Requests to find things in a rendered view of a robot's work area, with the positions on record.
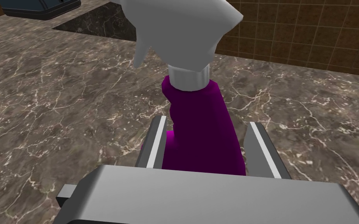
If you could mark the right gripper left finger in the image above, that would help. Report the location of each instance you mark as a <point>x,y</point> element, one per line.
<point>154,144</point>

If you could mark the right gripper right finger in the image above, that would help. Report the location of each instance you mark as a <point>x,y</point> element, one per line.
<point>262,152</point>

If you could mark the purple spray bottle white nozzle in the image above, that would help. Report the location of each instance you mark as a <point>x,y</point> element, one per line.
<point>198,124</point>

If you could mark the dark blue appliance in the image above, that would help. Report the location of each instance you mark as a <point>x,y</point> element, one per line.
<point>39,6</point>

